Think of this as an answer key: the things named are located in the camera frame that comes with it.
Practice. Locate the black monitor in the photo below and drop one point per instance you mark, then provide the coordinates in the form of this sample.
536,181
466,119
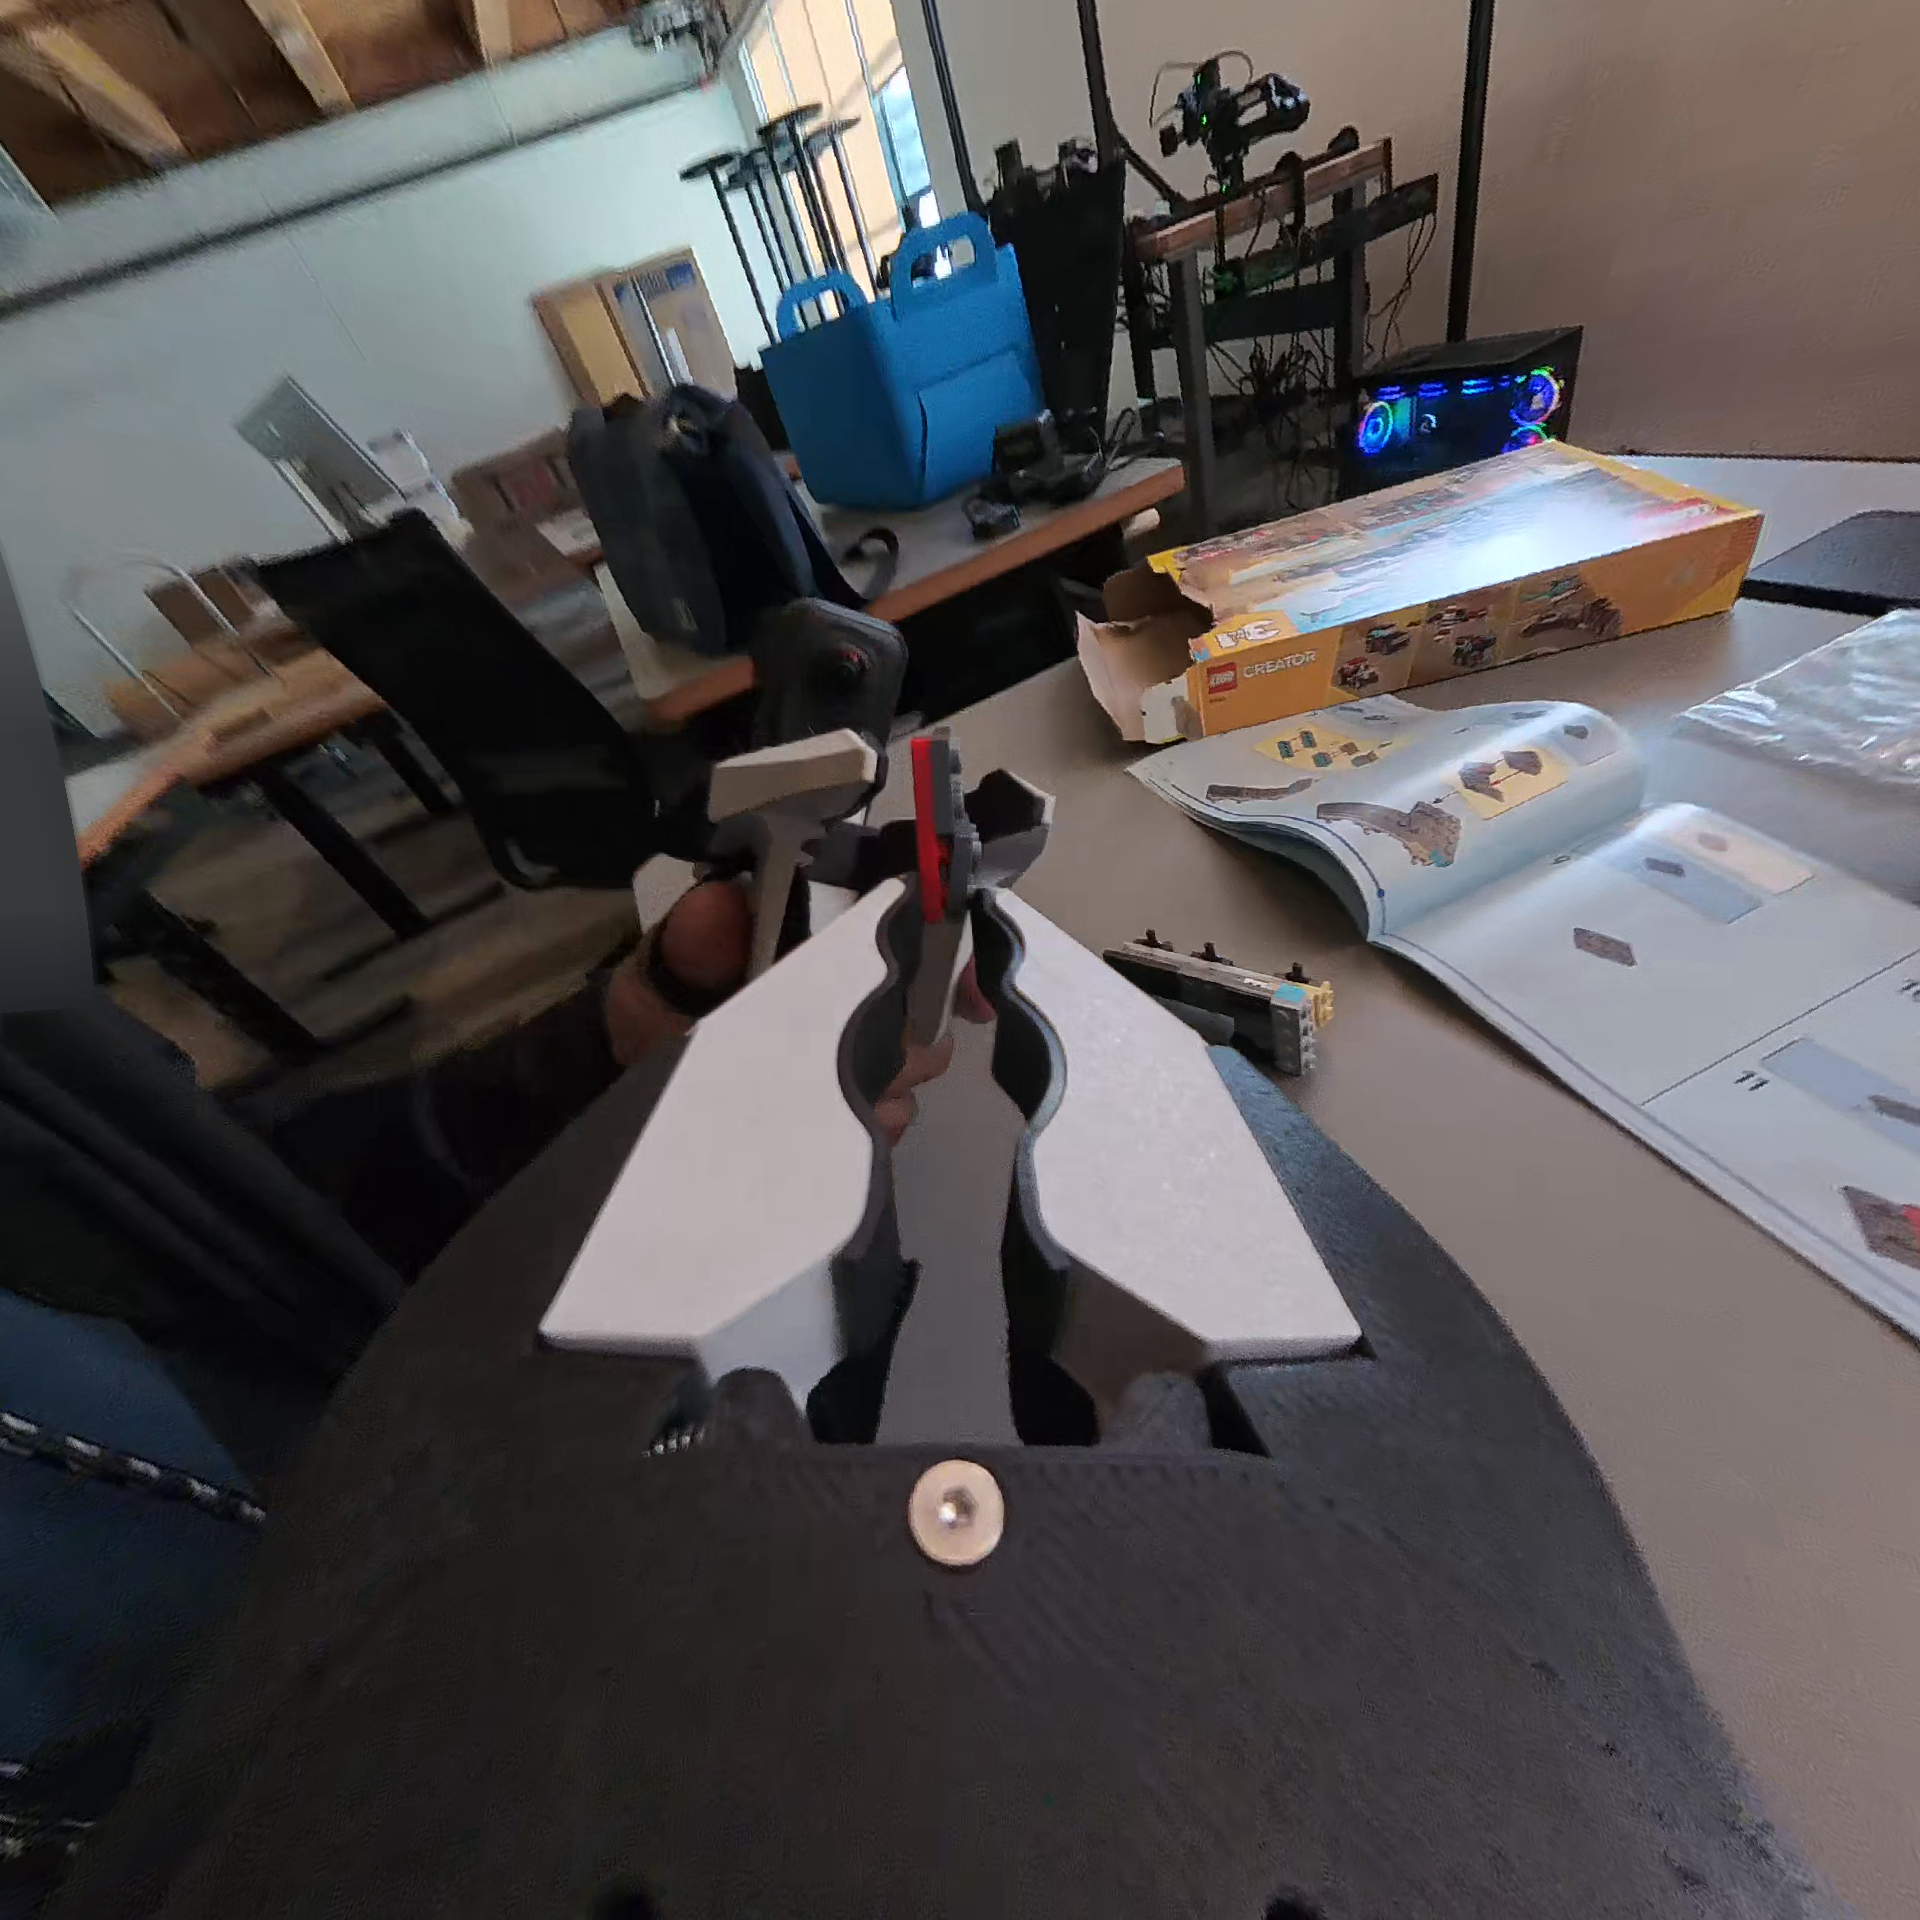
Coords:
1073,284

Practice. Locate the clear plastic bag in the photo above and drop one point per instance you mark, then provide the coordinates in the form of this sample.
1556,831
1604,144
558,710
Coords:
1830,697

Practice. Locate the black camera rig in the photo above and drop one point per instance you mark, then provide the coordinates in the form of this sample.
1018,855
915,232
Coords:
1244,112

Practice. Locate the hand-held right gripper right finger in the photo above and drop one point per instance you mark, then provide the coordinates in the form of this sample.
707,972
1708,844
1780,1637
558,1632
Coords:
1184,1185

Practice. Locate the black office chair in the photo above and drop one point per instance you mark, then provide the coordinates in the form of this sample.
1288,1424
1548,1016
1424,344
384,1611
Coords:
451,662

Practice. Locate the black device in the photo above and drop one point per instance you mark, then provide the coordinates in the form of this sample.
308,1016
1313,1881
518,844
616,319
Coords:
1035,459

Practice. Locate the toy instruction booklet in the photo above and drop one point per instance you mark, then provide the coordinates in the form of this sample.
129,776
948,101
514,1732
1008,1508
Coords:
1575,932

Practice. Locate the black toy vehicle chassis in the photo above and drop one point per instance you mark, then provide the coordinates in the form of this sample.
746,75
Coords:
1276,1013

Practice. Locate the grey toy brick plate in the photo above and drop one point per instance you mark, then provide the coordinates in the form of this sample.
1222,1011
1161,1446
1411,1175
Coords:
948,796

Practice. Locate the equipment rack with wooden top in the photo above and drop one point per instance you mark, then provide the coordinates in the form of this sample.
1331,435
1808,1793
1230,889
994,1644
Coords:
1290,181

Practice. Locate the dark backpack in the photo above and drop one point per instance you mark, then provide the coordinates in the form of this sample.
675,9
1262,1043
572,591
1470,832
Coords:
691,510

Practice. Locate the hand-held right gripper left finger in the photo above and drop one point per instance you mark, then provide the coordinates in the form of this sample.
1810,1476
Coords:
705,1185

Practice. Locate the group of black bar stools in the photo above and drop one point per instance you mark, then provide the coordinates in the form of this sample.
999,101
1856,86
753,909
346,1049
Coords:
786,128

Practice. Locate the red toy brick plate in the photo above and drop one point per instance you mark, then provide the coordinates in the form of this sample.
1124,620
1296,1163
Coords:
926,825

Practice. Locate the wooden side table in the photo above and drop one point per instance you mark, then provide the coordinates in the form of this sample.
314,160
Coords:
960,547

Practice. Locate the yellow toy set box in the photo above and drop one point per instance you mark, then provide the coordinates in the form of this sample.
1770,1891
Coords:
1500,557

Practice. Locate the person's left hand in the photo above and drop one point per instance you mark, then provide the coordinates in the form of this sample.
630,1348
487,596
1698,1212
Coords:
705,932

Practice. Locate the computer tower with glowing fans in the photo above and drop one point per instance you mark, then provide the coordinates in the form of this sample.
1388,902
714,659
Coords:
1464,399

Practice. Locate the blue felt tote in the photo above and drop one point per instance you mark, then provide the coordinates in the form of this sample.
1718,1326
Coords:
900,390

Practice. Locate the cardboard boxes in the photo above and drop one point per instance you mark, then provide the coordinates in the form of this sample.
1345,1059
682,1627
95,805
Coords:
599,340

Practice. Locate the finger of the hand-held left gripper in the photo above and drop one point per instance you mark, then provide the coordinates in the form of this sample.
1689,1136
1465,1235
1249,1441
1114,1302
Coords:
786,777
1014,820

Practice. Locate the person's left forearm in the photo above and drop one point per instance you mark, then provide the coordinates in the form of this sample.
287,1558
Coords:
451,1126

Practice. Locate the grey desk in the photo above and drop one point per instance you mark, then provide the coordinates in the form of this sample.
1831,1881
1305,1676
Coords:
1500,1277

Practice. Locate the dark grey flat panel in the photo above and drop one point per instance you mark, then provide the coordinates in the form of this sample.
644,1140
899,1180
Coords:
1862,559

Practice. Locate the black light stand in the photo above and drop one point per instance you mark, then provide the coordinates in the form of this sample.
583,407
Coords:
1476,150

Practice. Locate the person's torso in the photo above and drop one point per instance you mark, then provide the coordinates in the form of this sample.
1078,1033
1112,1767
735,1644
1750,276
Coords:
89,1622

